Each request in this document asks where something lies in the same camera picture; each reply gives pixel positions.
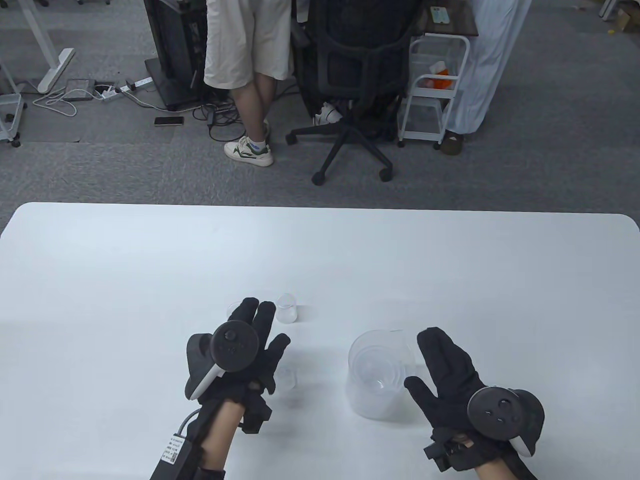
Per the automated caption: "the person's right hand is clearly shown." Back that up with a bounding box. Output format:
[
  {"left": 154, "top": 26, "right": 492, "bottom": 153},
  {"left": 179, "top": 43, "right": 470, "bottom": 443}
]
[{"left": 404, "top": 327, "right": 489, "bottom": 436}]

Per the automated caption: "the person's left hand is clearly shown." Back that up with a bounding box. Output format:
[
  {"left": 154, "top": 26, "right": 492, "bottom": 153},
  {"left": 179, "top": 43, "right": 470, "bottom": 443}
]
[{"left": 200, "top": 298, "right": 292, "bottom": 406}]

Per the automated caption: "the tiniest clear plastic beaker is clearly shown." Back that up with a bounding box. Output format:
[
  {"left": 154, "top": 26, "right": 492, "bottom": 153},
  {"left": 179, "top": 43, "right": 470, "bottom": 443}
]
[{"left": 275, "top": 367, "right": 300, "bottom": 394}]

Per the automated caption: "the very small clear plastic beaker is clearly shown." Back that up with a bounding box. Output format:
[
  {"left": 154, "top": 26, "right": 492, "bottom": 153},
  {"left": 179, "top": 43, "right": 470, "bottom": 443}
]
[{"left": 276, "top": 293, "right": 300, "bottom": 324}]

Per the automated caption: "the largest clear plastic beaker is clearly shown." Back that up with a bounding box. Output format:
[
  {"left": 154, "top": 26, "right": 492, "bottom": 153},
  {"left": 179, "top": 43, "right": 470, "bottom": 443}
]
[{"left": 347, "top": 329, "right": 421, "bottom": 420}]

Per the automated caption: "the person's right forearm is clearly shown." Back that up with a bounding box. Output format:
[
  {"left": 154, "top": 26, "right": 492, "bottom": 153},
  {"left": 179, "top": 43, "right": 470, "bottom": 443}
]
[{"left": 470, "top": 440, "right": 538, "bottom": 480}]

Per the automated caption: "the person's left forearm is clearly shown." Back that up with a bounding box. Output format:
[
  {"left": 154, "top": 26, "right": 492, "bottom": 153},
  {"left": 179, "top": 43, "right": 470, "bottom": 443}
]
[{"left": 197, "top": 400, "right": 246, "bottom": 471}]

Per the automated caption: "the black and white controller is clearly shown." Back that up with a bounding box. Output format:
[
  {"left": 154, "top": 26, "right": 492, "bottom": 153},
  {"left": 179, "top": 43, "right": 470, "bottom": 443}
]
[
  {"left": 185, "top": 320, "right": 261, "bottom": 401},
  {"left": 466, "top": 386, "right": 546, "bottom": 458}
]

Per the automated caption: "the black box with white label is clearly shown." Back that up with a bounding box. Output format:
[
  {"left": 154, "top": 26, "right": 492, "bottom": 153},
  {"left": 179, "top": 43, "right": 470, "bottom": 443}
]
[{"left": 150, "top": 432, "right": 193, "bottom": 480}]

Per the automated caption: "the orange tissue pack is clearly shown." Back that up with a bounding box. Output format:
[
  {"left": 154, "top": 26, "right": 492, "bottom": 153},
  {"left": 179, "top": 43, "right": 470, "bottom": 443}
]
[{"left": 429, "top": 61, "right": 458, "bottom": 91}]

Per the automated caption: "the black office chair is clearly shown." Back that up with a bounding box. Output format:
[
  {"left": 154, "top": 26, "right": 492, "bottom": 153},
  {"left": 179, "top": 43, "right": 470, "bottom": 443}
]
[{"left": 286, "top": 0, "right": 416, "bottom": 186}]

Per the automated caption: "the black equipment stand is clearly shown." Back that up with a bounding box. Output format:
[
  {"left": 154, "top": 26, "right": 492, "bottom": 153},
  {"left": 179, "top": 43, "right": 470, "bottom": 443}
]
[{"left": 143, "top": 0, "right": 210, "bottom": 112}]

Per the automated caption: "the grey floor plate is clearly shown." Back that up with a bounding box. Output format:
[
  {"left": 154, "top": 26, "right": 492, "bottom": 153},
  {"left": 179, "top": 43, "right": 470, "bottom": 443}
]
[{"left": 65, "top": 78, "right": 96, "bottom": 102}]

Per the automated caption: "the white cart with brown top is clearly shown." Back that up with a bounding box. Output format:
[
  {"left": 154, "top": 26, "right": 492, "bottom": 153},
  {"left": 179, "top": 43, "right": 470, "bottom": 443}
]
[{"left": 397, "top": 0, "right": 480, "bottom": 149}]

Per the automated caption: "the white rolling cart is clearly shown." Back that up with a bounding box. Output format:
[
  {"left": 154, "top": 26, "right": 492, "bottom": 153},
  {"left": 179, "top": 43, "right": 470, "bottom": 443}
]
[{"left": 0, "top": 62, "right": 27, "bottom": 148}]

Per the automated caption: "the cardboard box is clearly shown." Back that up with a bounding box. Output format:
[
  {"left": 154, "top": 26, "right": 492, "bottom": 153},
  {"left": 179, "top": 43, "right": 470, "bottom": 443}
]
[{"left": 614, "top": 7, "right": 640, "bottom": 34}]

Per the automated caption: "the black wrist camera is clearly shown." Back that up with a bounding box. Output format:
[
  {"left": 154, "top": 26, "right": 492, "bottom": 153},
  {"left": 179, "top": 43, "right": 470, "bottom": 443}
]
[
  {"left": 240, "top": 395, "right": 273, "bottom": 435},
  {"left": 424, "top": 432, "right": 466, "bottom": 473}
]

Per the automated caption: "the tangle of black cables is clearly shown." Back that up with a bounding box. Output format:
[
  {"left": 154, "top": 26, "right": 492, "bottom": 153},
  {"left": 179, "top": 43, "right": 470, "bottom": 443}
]
[{"left": 192, "top": 97, "right": 248, "bottom": 143}]

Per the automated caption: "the white coiled cable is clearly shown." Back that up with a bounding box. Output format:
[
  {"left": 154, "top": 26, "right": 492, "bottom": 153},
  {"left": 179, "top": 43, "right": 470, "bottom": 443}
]
[{"left": 32, "top": 86, "right": 78, "bottom": 118}]

